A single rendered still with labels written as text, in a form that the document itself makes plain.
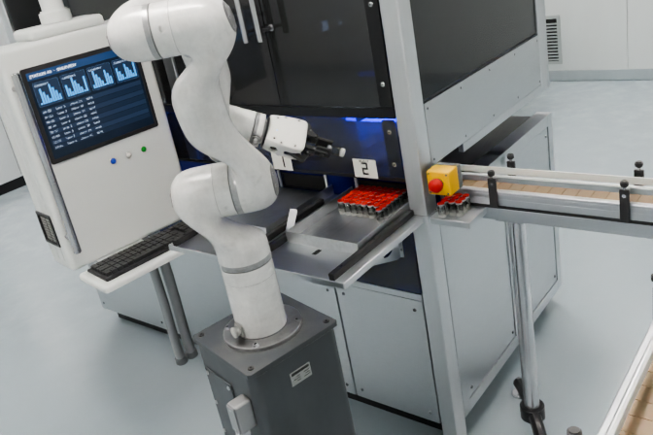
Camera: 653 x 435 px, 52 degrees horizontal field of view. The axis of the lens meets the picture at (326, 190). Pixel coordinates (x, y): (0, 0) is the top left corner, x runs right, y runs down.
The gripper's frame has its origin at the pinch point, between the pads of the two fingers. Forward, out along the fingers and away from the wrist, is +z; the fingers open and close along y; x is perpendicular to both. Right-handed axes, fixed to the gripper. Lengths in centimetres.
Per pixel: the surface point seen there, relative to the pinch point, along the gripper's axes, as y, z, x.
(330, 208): 12.3, 14.0, 41.9
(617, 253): 73, 175, 104
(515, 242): 1, 66, 20
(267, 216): 12, -4, 54
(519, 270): -3, 70, 27
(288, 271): -20.3, 1.0, 29.6
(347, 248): -12.4, 15.3, 23.7
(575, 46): 377, 267, 212
